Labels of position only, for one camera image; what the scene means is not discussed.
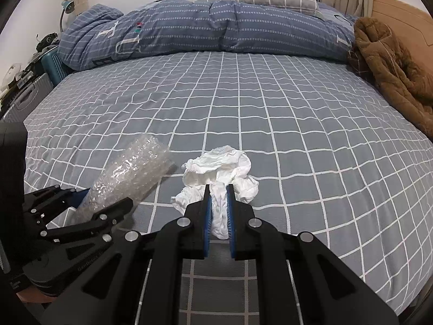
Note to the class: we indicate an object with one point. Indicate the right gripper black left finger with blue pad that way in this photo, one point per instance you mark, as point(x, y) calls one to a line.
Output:
point(138, 279)

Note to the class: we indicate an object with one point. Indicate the teal suitcase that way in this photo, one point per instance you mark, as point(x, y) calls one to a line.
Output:
point(54, 66)

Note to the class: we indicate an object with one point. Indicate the clear bubble wrap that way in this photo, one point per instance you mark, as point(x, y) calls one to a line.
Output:
point(131, 175)

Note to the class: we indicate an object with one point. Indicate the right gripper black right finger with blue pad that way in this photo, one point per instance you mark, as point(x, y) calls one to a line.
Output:
point(300, 280)

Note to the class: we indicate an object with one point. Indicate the grey suitcase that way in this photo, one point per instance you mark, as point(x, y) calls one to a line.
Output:
point(28, 99)

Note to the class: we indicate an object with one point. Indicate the white tissue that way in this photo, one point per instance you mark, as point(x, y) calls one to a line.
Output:
point(217, 169)

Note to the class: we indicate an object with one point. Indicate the blue desk lamp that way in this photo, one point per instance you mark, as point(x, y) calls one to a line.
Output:
point(68, 7)

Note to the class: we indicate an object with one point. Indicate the grey checked bed sheet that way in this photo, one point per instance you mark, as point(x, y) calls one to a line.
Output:
point(313, 146)

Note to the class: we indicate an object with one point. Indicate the wooden headboard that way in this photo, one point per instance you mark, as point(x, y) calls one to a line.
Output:
point(412, 25)

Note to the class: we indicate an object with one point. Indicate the brown fleece jacket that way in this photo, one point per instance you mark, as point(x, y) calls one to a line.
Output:
point(381, 58)

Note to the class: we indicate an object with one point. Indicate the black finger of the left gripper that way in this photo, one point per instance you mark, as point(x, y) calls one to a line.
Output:
point(101, 221)

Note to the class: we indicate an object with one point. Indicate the blue striped duvet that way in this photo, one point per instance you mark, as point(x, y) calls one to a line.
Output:
point(103, 35)

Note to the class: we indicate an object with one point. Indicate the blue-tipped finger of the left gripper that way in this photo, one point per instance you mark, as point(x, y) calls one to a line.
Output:
point(78, 197)

